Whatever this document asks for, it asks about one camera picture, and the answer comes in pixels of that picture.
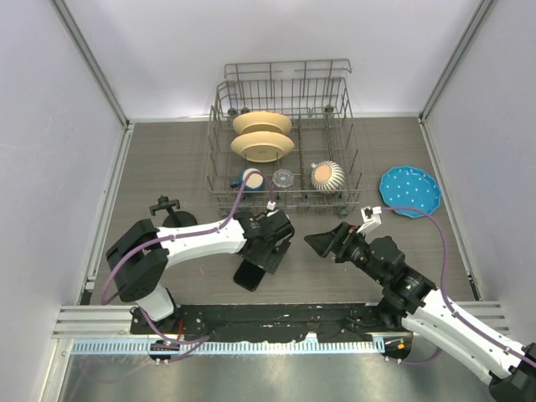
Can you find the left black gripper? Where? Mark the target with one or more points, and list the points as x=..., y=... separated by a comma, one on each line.
x=268, y=265

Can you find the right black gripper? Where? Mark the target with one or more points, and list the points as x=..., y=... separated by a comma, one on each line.
x=331, y=241

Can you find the black smartphone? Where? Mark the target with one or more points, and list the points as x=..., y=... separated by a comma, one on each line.
x=248, y=276

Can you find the black phone stand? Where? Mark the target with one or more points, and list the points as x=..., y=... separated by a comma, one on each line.
x=176, y=218

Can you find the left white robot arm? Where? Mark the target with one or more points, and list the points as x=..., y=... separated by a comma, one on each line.
x=139, y=258

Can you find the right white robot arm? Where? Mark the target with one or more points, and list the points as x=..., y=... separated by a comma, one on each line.
x=414, y=302

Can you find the striped ceramic bowl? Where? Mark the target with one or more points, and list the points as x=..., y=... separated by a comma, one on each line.
x=327, y=177

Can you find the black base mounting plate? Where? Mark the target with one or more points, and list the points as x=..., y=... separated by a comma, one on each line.
x=280, y=323

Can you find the blue mug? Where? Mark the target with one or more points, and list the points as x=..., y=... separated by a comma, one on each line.
x=252, y=178

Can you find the clear glass cup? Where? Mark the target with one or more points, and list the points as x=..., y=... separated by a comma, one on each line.
x=282, y=179

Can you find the blue dotted plate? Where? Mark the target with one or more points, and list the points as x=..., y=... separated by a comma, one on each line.
x=406, y=186

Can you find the front beige plate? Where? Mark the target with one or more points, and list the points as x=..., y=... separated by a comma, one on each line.
x=262, y=146

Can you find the beige plate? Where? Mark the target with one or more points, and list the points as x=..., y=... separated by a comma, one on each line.
x=262, y=121
x=262, y=146

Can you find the rear beige plate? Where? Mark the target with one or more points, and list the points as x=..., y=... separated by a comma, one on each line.
x=262, y=121

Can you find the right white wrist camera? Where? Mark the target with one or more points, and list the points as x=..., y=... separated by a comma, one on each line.
x=371, y=219

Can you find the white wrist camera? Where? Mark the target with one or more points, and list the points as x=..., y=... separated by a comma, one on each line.
x=371, y=219
x=272, y=209

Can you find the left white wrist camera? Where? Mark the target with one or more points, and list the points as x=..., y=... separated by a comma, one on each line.
x=272, y=209

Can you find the perforated cable tray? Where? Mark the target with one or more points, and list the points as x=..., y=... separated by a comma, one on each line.
x=149, y=345

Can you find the grey wire dish rack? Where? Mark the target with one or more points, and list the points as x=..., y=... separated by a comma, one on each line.
x=314, y=95

